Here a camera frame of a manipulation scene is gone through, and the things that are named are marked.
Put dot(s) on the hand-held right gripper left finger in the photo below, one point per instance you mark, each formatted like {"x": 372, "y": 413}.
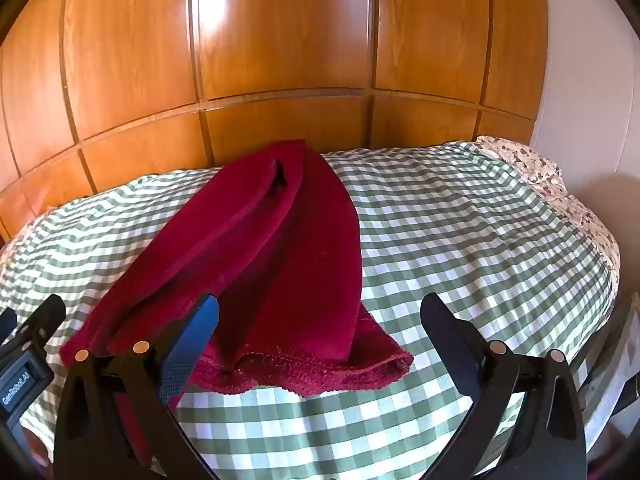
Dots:
{"x": 192, "y": 342}

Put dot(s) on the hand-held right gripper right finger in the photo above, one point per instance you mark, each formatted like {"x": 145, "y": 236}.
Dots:
{"x": 450, "y": 335}

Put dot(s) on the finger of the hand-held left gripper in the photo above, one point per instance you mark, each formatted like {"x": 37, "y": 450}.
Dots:
{"x": 7, "y": 325}
{"x": 46, "y": 317}

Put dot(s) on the dark red knitted garment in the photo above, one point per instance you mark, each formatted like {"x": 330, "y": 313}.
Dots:
{"x": 280, "y": 270}

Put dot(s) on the green white checkered blanket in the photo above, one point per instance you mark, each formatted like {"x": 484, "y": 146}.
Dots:
{"x": 475, "y": 240}

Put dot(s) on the floral bed sheet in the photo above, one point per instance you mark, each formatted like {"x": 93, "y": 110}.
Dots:
{"x": 545, "y": 170}

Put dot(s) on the wooden wardrobe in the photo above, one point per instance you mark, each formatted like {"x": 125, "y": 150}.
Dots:
{"x": 280, "y": 35}

